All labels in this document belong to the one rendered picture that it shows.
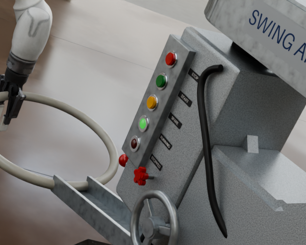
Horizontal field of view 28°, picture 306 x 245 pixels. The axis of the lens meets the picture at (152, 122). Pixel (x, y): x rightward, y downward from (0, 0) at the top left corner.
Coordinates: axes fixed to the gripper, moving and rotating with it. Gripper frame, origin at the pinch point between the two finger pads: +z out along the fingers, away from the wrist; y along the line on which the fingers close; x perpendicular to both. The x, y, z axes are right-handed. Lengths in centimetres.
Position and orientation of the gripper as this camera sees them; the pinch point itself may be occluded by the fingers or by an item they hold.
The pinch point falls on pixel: (0, 118)
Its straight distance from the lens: 214.3
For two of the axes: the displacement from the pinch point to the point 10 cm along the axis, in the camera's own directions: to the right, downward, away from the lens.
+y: 6.3, 5.9, -5.0
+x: 6.7, -0.8, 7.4
